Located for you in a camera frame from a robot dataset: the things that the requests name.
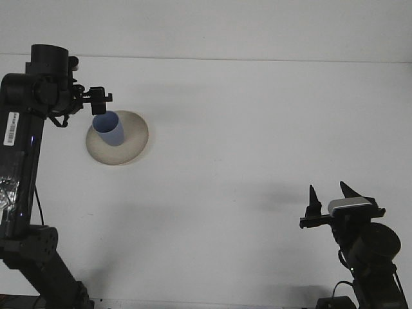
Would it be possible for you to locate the pale blue cup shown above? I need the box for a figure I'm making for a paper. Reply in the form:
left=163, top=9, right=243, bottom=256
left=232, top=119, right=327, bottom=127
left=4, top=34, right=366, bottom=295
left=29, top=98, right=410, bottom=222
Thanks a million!
left=92, top=111, right=125, bottom=147

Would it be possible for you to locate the pale round plate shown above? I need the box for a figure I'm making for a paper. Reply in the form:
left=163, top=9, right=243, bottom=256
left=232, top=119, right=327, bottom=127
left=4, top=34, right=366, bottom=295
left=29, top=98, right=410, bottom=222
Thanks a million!
left=85, top=110, right=149, bottom=166

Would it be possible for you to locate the dark brown base board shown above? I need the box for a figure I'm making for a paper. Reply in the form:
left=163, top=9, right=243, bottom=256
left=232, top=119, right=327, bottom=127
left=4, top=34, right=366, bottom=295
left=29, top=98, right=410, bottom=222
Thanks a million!
left=0, top=294, right=39, bottom=309

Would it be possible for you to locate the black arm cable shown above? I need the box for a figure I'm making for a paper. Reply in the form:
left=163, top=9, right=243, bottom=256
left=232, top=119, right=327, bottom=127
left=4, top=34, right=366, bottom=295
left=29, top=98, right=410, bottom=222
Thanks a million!
left=33, top=185, right=45, bottom=227
left=332, top=280, right=354, bottom=299

